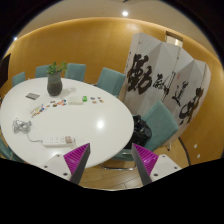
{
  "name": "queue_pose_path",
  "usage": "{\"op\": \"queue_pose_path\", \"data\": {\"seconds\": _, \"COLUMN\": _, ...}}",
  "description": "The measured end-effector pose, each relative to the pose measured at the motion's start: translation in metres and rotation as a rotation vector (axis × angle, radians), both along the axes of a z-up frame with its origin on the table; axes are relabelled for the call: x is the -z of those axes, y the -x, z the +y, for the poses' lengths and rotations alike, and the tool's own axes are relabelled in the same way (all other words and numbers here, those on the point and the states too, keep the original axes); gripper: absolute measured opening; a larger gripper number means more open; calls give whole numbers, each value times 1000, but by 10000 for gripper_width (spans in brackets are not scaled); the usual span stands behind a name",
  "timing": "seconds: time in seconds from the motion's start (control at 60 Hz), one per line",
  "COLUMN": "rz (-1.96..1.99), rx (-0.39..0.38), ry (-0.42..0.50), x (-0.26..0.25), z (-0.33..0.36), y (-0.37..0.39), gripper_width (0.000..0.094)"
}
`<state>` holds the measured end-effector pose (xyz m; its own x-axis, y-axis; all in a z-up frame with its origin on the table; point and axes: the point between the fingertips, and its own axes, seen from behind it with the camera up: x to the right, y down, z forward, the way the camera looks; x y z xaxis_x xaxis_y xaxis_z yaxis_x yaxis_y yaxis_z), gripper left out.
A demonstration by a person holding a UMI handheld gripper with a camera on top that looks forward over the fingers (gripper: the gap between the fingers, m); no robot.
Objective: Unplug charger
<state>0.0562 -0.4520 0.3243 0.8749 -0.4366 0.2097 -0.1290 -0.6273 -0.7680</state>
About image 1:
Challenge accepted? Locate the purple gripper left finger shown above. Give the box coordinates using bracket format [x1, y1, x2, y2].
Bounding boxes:
[64, 143, 90, 184]

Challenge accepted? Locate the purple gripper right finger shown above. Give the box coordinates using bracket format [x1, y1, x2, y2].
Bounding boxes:
[131, 144, 158, 185]

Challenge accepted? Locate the black bag on chair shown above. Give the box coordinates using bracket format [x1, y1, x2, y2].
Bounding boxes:
[126, 115, 152, 149]

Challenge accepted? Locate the white power strip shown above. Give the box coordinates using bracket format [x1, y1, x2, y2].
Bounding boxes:
[42, 136, 74, 147]

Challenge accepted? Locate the teal chair front right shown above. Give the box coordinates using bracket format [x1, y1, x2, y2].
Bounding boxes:
[113, 101, 179, 161]

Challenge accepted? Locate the white round table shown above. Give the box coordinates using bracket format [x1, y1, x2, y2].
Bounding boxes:
[1, 78, 133, 167]

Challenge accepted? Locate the white box on table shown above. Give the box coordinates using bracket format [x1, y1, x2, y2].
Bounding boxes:
[68, 96, 83, 105]

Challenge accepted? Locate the green small block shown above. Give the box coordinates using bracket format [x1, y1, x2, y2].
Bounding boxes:
[82, 96, 87, 102]

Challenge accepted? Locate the colourful small pieces cluster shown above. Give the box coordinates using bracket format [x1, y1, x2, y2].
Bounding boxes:
[30, 99, 67, 117]

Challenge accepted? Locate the dark grey plant pot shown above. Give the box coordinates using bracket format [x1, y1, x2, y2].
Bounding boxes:
[47, 73, 63, 96]

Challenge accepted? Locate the teal chair behind table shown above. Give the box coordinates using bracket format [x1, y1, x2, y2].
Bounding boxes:
[96, 68, 125, 97]

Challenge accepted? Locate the teal chair back centre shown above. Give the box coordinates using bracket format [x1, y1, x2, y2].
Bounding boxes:
[65, 63, 86, 81]

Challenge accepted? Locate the white calligraphy folding screen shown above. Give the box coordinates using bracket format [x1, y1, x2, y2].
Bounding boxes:
[124, 33, 211, 139]

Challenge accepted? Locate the green potted plant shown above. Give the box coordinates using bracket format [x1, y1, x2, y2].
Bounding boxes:
[47, 62, 67, 75]

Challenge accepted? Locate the teal chair back left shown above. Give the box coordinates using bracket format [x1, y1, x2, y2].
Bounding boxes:
[35, 65, 48, 78]

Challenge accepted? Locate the teal chair far left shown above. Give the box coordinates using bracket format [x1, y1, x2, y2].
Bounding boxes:
[12, 72, 25, 86]

